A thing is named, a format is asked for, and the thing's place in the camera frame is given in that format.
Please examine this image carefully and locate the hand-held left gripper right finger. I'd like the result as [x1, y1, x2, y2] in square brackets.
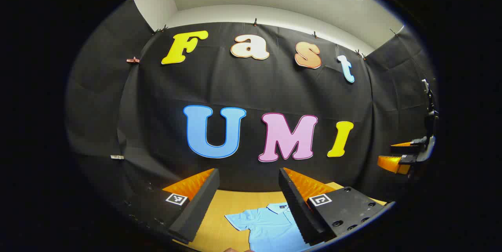
[278, 167, 396, 246]

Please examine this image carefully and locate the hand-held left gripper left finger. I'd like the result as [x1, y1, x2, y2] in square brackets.
[120, 168, 220, 244]

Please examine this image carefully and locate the light blue T-shirt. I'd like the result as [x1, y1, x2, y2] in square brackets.
[224, 203, 314, 252]

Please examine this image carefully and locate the black backdrop cloth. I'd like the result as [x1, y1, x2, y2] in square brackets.
[65, 0, 439, 245]

